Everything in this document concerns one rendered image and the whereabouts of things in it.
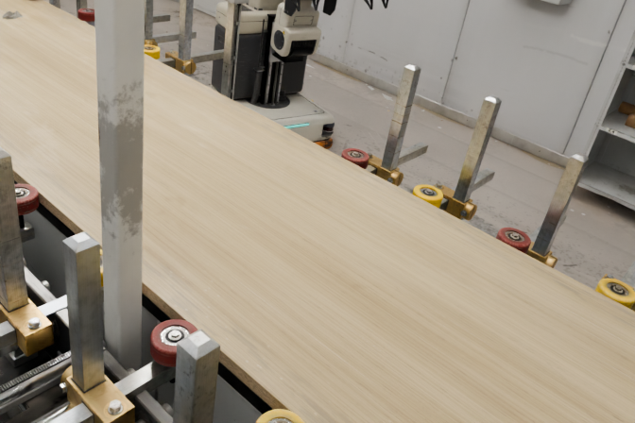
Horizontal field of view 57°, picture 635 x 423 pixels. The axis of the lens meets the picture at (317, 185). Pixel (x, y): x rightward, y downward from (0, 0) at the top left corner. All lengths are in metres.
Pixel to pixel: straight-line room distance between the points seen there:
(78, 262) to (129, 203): 0.16
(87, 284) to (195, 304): 0.28
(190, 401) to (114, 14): 0.49
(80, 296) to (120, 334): 0.25
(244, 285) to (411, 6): 3.85
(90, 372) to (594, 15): 3.76
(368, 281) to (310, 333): 0.21
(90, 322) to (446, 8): 4.02
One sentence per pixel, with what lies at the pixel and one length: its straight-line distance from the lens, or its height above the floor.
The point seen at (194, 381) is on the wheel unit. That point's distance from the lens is 0.71.
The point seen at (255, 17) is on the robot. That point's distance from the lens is 3.43.
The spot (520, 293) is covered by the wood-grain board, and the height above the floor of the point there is 0.90.
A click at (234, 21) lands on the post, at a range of 2.14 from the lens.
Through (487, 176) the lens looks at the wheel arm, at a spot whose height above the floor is 0.85.
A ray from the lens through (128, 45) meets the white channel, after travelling 0.86.
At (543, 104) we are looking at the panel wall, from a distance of 4.40.
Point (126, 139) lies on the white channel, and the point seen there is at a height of 1.23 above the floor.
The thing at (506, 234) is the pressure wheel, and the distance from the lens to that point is 1.51.
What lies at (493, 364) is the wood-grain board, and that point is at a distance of 1.14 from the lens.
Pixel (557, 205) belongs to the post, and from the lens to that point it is 1.58.
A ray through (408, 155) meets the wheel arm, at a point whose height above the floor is 0.83.
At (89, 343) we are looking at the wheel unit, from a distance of 0.96.
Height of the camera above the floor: 1.64
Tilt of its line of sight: 29 degrees down
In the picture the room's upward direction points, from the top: 10 degrees clockwise
